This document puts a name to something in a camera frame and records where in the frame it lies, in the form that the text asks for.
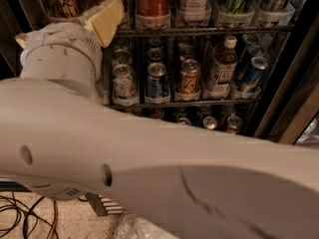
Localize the orange gold can middle shelf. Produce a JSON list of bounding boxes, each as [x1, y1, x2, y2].
[[177, 59, 201, 95]]

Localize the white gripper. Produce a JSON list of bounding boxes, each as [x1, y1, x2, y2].
[[15, 0, 125, 83]]

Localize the right glass fridge door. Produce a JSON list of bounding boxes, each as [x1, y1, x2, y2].
[[246, 13, 319, 144]]

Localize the stainless steel fridge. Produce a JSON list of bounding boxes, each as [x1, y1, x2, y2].
[[0, 0, 319, 217]]

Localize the blue can bottom shelf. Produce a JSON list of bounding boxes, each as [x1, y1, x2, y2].
[[202, 116, 218, 130]]

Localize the blue red bull can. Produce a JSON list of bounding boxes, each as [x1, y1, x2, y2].
[[239, 57, 269, 94], [235, 44, 265, 82]]

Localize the black cables on floor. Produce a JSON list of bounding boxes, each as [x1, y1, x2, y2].
[[0, 192, 88, 239]]

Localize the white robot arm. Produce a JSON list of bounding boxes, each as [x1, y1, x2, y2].
[[0, 0, 319, 239]]

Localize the blue red bull can behind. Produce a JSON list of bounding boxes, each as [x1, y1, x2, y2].
[[235, 44, 265, 82]]

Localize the gold can bottom shelf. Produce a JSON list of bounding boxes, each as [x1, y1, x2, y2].
[[226, 116, 242, 134]]

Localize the green silver can bottom shelf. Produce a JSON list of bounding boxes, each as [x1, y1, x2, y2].
[[176, 118, 191, 125]]

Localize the blue red bull can front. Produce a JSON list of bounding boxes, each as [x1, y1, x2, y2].
[[239, 57, 269, 94]]

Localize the white green can middle shelf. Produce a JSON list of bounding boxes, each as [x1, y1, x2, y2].
[[113, 64, 136, 100]]

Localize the brown tea bottle white cap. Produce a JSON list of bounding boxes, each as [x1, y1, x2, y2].
[[205, 36, 238, 92]]

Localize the orange cable on floor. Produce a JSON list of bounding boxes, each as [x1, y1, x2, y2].
[[46, 199, 60, 239]]

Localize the blue pepsi can middle shelf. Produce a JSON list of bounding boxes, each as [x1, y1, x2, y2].
[[146, 63, 168, 99]]

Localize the clear plastic bag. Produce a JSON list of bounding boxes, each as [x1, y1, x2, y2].
[[113, 212, 178, 239]]

